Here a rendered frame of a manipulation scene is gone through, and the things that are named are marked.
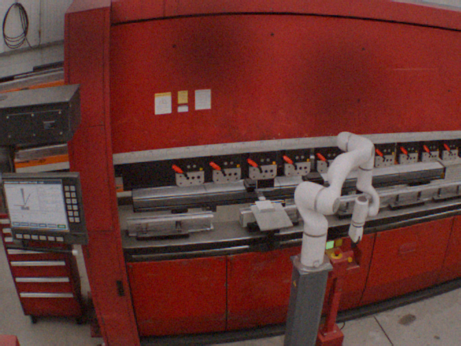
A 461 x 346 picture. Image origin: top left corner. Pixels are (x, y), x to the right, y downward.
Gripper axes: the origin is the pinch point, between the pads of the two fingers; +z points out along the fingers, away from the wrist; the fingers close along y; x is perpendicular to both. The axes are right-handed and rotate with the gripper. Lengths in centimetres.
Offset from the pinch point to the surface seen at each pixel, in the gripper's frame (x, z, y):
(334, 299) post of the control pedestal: -6.7, 40.9, 3.2
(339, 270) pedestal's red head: -10.2, 12.3, 6.0
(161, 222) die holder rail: -103, -7, -42
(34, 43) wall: -203, -6, -478
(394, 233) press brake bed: 43.4, 12.4, -14.8
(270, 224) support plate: -48, -14, -17
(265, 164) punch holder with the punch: -45, -39, -38
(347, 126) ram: 5, -58, -36
